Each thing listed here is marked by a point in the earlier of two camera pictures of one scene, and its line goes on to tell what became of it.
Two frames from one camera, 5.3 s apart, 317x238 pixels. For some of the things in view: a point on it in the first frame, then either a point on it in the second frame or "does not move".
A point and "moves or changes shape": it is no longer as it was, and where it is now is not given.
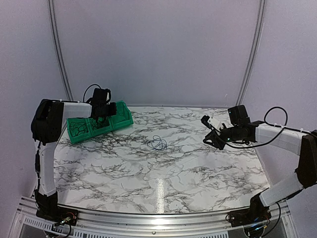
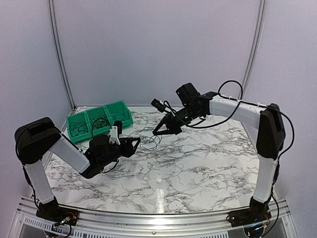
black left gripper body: x=105 y=112 → x=125 y=152
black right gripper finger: x=218 y=143 → x=166 y=132
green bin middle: x=98 y=125 does not move
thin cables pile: x=157 y=143 moves or changes shape
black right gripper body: x=229 y=141 → x=176 y=128
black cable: x=78 y=128 does not move
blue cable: x=120 y=110 → x=118 y=115
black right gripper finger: x=211 y=138 → x=162 y=122
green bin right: x=123 y=116 does not move
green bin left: x=79 y=128 does not move
